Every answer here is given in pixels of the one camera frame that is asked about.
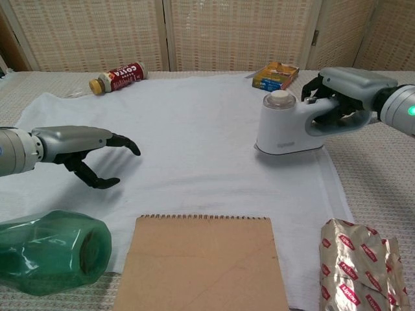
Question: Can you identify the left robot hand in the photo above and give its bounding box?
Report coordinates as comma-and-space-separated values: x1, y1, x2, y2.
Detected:
30, 126, 141, 190

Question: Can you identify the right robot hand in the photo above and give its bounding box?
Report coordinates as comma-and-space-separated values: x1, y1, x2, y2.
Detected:
300, 67, 398, 126

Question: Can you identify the white handheld iron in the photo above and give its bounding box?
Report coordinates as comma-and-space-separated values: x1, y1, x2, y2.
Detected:
254, 90, 370, 158

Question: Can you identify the yellow and blue carton box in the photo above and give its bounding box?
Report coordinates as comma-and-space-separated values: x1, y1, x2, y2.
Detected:
252, 62, 300, 91

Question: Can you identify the red Costa coffee bottle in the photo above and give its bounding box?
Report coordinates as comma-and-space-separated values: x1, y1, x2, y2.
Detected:
89, 62, 148, 96

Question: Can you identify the beige woven table cloth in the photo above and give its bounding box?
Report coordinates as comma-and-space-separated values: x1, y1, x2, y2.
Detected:
0, 69, 415, 311

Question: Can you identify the white towel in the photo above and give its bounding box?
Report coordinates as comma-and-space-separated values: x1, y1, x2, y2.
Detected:
0, 71, 355, 311

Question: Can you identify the green plastic spray bottle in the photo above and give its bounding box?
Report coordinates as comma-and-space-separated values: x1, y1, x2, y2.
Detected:
0, 209, 113, 297

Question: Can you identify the woven folding screen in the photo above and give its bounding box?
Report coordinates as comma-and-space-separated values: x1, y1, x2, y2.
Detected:
0, 0, 415, 73

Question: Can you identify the brown spiral notebook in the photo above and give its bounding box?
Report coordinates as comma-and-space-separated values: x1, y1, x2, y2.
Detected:
113, 213, 290, 311

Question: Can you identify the gold Lipton foil packet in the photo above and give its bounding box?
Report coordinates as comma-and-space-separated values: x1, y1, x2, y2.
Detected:
318, 218, 411, 311

